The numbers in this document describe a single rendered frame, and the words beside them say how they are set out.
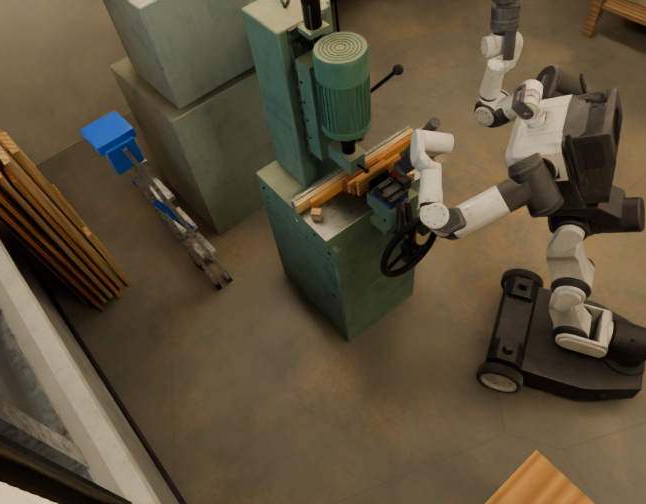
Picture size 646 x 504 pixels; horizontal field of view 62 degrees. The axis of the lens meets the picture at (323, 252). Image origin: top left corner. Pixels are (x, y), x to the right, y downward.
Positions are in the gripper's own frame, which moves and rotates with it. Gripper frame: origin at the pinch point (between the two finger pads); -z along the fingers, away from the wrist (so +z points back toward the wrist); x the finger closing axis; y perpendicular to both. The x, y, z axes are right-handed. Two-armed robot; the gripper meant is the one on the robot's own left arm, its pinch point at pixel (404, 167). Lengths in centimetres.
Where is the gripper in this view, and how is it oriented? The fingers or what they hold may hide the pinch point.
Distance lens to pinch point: 193.5
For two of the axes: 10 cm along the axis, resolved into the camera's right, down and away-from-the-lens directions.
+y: -5.8, -8.2, 0.4
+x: 7.9, -5.4, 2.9
